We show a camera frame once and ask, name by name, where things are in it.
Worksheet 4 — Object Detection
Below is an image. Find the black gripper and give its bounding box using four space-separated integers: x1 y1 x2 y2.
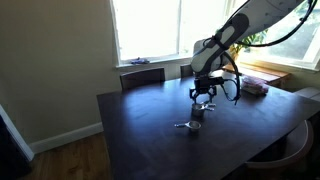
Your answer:
189 77 218 103

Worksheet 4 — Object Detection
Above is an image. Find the half steel measuring cup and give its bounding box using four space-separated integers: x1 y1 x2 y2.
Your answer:
196 100 214 108

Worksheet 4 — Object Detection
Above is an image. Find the one-third steel measuring cup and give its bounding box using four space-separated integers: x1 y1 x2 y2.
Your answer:
199 103 216 112

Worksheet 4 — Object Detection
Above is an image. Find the largest steel measuring cup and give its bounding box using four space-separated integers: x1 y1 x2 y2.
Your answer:
191 101 217 118

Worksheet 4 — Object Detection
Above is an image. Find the smallest steel measuring cup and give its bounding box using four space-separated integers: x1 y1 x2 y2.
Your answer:
174 120 202 134

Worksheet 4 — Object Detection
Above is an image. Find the dark wooden dining chair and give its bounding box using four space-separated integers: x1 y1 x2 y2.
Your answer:
179 63 194 79
119 67 166 91

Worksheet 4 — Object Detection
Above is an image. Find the clear plastic bag of items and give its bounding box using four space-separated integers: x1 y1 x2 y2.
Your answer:
239 75 270 96

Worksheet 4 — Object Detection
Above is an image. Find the wooden bench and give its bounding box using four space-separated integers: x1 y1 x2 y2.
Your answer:
223 62 292 88

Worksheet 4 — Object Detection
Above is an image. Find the blue object on sill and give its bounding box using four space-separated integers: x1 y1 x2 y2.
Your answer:
129 57 151 65

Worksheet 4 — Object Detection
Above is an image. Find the green potted plant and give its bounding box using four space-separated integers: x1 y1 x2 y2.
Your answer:
229 29 269 63

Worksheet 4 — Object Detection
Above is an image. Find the white framed window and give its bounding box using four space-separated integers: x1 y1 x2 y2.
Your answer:
109 0 231 67
229 0 320 72

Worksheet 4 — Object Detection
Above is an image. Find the curved back wooden chair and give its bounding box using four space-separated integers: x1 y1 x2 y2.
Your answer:
244 119 314 171

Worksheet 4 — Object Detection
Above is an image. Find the grey padded stool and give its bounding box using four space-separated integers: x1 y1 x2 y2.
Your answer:
294 87 320 103

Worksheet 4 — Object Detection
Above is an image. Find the white baseboard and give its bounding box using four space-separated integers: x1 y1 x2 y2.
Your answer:
28 122 104 155

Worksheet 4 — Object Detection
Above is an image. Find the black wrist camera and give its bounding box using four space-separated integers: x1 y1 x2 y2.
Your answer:
209 76 225 86

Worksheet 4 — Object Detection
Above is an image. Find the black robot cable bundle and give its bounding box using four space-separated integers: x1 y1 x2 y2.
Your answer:
203 0 318 106

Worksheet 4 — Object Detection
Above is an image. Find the white door frame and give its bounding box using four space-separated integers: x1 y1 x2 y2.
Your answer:
0 104 35 163

